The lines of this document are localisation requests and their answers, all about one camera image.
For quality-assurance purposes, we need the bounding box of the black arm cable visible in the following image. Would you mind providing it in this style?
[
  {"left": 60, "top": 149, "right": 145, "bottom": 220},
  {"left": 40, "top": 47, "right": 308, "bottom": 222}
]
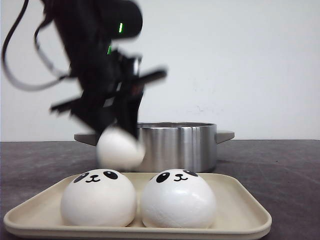
[{"left": 1, "top": 0, "right": 76, "bottom": 92}]

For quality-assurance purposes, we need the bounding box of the stainless steel pot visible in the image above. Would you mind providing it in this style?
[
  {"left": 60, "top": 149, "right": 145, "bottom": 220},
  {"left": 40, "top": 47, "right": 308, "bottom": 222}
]
[{"left": 73, "top": 121, "right": 236, "bottom": 173}]

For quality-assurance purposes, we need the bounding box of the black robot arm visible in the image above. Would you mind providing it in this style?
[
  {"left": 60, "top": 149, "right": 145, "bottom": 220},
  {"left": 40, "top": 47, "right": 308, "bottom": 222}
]
[{"left": 44, "top": 0, "right": 167, "bottom": 137}]

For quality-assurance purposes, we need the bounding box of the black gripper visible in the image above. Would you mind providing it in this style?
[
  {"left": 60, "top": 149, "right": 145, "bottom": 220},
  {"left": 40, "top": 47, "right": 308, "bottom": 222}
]
[{"left": 50, "top": 50, "right": 167, "bottom": 139}]

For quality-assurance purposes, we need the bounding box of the beige plastic tray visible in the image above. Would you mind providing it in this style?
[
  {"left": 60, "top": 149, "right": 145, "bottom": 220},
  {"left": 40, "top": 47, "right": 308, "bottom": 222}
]
[{"left": 3, "top": 173, "right": 272, "bottom": 240}]

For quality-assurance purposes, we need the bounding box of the panda bun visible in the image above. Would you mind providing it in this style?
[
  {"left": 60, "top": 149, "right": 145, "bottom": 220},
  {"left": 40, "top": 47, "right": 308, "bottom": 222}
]
[
  {"left": 60, "top": 169, "right": 137, "bottom": 227},
  {"left": 140, "top": 168, "right": 217, "bottom": 229},
  {"left": 96, "top": 127, "right": 146, "bottom": 171}
]

